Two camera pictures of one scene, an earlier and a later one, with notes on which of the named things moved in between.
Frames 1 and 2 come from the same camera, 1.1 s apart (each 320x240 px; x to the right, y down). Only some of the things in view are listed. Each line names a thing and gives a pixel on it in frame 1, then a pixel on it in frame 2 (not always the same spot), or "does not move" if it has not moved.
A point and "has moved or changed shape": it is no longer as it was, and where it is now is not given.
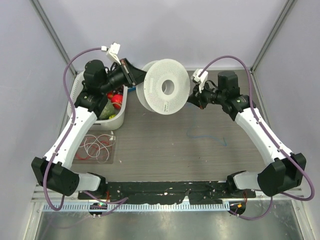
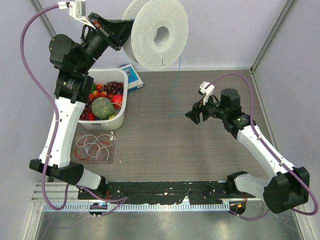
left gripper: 134,75 -> 115,31
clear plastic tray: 97,147 does not move
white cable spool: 166,87 -> 158,37
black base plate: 167,192 does not move
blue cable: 224,143 has moved or changed shape
